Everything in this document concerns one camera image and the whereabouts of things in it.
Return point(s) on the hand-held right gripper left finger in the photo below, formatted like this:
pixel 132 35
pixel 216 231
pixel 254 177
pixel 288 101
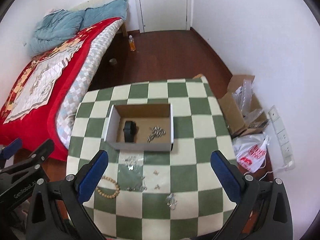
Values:
pixel 93 173

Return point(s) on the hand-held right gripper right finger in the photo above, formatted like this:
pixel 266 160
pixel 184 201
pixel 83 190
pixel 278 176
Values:
pixel 225 177

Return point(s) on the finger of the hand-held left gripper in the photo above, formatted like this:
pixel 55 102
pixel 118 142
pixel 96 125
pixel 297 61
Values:
pixel 12 148
pixel 41 152

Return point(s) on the white and brown cardboard box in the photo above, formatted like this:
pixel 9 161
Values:
pixel 140 146

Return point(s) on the silver butterfly jewelry cluster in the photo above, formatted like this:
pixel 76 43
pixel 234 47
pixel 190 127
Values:
pixel 130 162

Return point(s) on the white plastic bag red print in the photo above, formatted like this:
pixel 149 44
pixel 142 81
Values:
pixel 250 155

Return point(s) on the clear plastic bag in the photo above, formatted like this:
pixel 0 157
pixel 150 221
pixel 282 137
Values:
pixel 136 177

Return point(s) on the black watch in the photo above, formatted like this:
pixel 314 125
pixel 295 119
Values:
pixel 130 131

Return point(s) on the open brown cardboard box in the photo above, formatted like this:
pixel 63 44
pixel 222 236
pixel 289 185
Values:
pixel 231 110

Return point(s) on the white power strip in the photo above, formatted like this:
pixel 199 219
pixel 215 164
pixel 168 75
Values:
pixel 281 135

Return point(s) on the green checkered tablecloth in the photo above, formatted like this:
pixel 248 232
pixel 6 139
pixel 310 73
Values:
pixel 200 110

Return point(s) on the checkered bed mattress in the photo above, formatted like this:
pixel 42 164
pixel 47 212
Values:
pixel 82 80

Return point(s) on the clear plastic packaging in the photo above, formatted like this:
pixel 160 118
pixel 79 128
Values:
pixel 243 92

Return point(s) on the bed with red blanket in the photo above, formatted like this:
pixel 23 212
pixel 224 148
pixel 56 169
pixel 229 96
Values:
pixel 82 52

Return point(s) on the small grey floor object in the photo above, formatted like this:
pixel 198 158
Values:
pixel 113 61

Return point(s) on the blue quilt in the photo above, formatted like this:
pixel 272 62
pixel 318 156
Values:
pixel 57 27

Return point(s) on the orange drink bottle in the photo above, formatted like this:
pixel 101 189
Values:
pixel 132 44

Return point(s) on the wooden bed leg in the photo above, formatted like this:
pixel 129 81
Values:
pixel 124 30

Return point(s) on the white fleece bed cover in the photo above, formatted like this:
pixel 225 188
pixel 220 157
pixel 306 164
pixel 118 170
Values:
pixel 100 1

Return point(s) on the white door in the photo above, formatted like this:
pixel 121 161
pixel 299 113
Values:
pixel 163 5

